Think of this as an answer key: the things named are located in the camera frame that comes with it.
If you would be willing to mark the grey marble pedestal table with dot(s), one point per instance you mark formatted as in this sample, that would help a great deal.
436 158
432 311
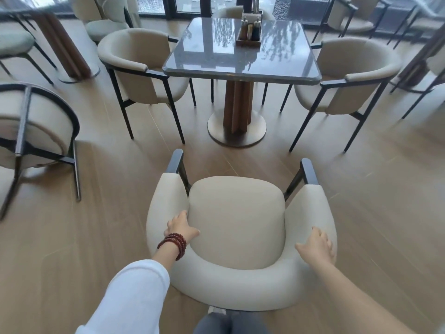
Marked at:
240 55

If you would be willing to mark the wooden condiment holder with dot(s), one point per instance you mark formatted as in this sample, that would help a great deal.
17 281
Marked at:
248 42

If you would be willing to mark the person's left hand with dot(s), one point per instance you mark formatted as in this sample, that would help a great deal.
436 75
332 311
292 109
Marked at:
179 227

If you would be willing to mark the wooden table pedestal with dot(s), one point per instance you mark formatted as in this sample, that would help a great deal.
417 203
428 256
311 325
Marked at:
64 48

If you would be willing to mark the black window frame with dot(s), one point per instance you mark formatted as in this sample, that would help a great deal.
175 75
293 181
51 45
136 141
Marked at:
205 5

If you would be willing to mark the person's right hand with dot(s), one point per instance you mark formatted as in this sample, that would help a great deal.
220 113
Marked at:
318 248

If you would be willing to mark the person's right thumb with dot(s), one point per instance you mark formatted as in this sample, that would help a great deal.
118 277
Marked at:
301 247

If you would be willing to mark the person's left forearm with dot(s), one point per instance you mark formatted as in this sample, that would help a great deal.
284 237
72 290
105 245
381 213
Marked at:
135 295

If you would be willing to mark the person's left thumb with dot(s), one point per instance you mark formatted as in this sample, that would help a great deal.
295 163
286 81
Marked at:
193 234

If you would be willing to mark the person's right forearm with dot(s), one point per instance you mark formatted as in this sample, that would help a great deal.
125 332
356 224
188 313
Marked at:
351 302

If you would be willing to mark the condiment bottle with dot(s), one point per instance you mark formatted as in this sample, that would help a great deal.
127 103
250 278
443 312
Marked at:
257 28
244 27

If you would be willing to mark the grey trousers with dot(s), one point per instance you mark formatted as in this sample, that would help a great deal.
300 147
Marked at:
229 323

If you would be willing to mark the white shoe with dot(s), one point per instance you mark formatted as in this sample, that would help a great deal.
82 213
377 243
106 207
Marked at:
216 310

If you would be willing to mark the cream armchair with black frame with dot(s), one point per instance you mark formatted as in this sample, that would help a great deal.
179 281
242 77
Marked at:
107 20
139 62
17 43
240 222
347 13
433 66
351 72
31 128
229 12

